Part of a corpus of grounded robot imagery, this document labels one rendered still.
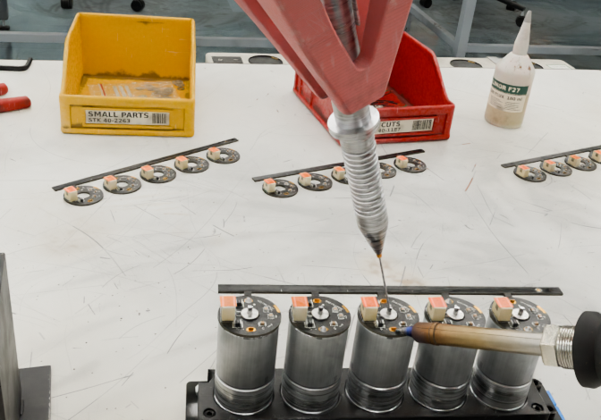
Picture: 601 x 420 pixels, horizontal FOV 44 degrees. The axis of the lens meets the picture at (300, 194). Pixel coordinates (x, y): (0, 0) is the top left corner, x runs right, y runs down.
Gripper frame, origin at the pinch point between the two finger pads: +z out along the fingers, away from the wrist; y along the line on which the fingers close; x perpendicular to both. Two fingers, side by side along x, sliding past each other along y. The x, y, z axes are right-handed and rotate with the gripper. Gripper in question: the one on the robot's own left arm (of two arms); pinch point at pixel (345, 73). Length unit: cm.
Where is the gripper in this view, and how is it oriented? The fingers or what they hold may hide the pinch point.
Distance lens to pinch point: 22.0
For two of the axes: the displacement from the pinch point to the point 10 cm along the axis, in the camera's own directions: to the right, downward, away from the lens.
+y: -5.3, -4.6, 7.1
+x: -8.2, 4.8, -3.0
